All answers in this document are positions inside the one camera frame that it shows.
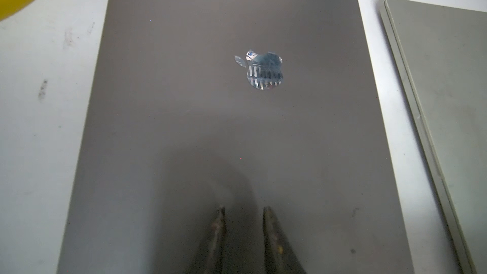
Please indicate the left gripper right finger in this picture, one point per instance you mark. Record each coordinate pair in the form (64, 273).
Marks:
(279, 255)

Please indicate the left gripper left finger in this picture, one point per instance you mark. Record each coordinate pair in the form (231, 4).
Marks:
(208, 258)

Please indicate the dark grey laptop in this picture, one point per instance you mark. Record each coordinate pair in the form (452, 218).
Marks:
(241, 104)

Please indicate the silver laptop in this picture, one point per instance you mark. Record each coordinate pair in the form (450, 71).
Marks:
(440, 55)

